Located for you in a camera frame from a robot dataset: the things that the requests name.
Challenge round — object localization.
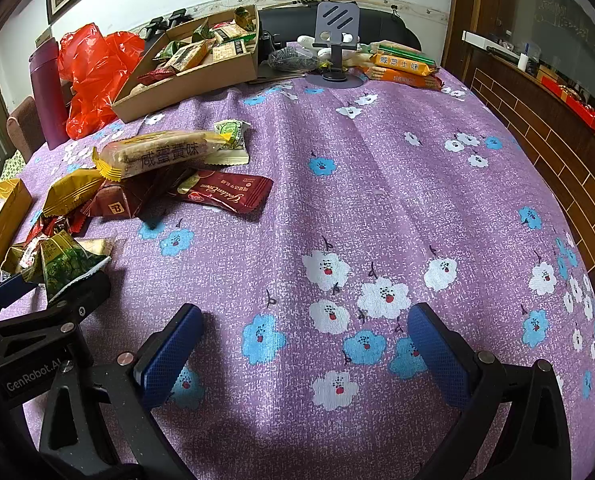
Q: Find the green pea snack packet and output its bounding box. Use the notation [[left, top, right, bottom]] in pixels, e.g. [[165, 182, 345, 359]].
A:
[[40, 231, 111, 301]]

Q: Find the yellow gold snack packet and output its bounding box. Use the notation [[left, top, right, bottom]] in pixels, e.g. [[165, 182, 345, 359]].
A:
[[42, 169, 104, 217]]

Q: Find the brown red B snack packet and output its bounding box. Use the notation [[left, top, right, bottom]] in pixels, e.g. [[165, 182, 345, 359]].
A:
[[82, 179, 148, 219]]

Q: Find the dark red snack packet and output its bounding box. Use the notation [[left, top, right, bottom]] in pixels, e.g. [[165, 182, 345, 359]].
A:
[[170, 169, 273, 214]]

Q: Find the long yellow rice cracker pack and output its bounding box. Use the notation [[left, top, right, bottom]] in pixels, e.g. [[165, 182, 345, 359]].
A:
[[92, 130, 227, 182]]

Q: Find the small green candy packet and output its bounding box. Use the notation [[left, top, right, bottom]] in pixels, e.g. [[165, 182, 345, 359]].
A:
[[204, 119, 250, 166]]

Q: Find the purple floral tablecloth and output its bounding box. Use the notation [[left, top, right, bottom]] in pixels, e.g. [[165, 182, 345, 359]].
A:
[[22, 77, 595, 479]]

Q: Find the brown armchair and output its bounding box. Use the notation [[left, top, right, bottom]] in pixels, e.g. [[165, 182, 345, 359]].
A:
[[6, 96, 46, 162]]

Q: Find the orange biscuit pack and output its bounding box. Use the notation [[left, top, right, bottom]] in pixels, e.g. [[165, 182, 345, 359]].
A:
[[361, 53, 444, 91]]

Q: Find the purple thermos bottle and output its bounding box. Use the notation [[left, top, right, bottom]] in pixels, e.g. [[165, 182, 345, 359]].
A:
[[29, 38, 70, 150]]

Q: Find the red plastic bag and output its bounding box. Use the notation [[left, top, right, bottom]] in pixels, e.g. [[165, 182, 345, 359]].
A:
[[58, 23, 145, 140]]

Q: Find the brown cardboard snack box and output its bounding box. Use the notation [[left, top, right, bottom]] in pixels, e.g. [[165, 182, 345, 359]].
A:
[[112, 6, 260, 122]]

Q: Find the black mesh pouch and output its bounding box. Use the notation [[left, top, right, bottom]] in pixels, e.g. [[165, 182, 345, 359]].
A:
[[267, 46, 319, 73]]

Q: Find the green biscuit pack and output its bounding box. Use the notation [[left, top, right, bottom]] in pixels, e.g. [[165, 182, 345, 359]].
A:
[[377, 44, 436, 66]]

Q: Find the grey phone stand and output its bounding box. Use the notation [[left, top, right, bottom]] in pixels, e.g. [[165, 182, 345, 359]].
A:
[[305, 1, 363, 89]]

